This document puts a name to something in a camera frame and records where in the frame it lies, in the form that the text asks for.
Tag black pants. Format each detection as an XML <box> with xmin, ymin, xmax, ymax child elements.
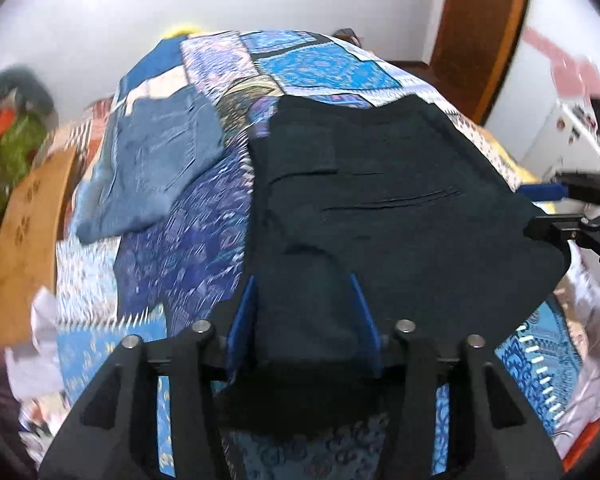
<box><xmin>216</xmin><ymin>96</ymin><xmax>569</xmax><ymax>437</ymax></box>

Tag white suitcase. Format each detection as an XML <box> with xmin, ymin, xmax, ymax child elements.
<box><xmin>520</xmin><ymin>100</ymin><xmax>600</xmax><ymax>180</ymax></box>

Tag orange yellow blanket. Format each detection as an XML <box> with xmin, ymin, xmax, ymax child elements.
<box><xmin>454</xmin><ymin>115</ymin><xmax>539</xmax><ymax>191</ymax></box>

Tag white crumpled cloth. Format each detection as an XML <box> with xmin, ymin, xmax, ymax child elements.
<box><xmin>4</xmin><ymin>287</ymin><xmax>64</xmax><ymax>401</ymax></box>

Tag patchwork blue bedsheet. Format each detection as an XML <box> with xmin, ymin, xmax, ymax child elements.
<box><xmin>56</xmin><ymin>30</ymin><xmax>582</xmax><ymax>479</ymax></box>

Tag wooden lap desk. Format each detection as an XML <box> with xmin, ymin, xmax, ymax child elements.
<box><xmin>0</xmin><ymin>148</ymin><xmax>78</xmax><ymax>348</ymax></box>

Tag brown wooden door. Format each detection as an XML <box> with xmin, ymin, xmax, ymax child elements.
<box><xmin>429</xmin><ymin>0</ymin><xmax>528</xmax><ymax>124</ymax></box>

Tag green patterned bag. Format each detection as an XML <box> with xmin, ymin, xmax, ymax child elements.
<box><xmin>0</xmin><ymin>113</ymin><xmax>47</xmax><ymax>229</ymax></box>

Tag folded blue jeans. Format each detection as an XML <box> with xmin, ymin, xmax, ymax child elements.
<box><xmin>76</xmin><ymin>86</ymin><xmax>224</xmax><ymax>245</ymax></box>

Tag dark green cushion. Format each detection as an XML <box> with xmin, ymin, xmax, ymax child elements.
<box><xmin>0</xmin><ymin>65</ymin><xmax>55</xmax><ymax>116</ymax></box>

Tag yellow plush toy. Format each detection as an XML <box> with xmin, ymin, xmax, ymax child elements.
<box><xmin>160</xmin><ymin>24</ymin><xmax>204</xmax><ymax>40</ymax></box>

